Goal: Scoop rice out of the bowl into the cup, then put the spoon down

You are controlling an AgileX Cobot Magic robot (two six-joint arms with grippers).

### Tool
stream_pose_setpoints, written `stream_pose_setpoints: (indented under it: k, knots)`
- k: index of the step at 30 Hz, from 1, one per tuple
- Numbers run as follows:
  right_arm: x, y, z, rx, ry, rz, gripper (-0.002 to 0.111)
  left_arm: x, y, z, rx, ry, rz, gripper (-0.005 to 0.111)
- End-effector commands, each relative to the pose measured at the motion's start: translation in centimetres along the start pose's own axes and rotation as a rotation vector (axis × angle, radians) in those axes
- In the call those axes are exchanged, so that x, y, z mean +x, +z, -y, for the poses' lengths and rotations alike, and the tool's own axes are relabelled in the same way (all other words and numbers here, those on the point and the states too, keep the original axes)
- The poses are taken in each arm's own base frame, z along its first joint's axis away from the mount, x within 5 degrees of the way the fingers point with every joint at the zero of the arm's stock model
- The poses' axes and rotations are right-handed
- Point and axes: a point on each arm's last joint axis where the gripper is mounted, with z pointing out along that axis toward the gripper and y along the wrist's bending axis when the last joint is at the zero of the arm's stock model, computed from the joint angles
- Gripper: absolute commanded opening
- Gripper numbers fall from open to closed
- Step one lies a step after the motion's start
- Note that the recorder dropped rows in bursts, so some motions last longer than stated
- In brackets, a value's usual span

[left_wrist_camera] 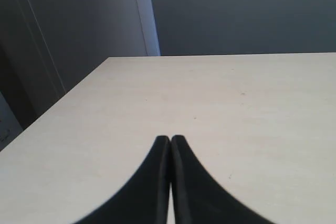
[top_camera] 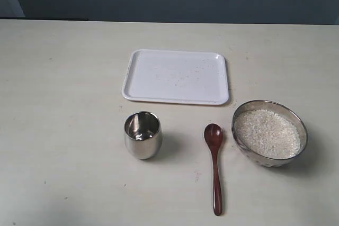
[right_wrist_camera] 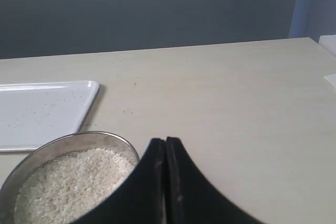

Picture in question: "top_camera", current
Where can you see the dark red wooden spoon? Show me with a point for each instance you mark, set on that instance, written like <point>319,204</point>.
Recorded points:
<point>213,136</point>

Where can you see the stainless steel cup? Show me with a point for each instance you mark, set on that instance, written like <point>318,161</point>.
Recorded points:
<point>143,135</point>

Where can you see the white uncooked rice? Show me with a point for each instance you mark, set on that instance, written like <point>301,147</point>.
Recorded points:
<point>268,134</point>

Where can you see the stainless steel rice bowl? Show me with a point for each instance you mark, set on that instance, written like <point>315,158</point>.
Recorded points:
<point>276,108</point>

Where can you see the white rectangular plastic tray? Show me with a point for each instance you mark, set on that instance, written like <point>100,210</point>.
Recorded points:
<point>178,77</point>

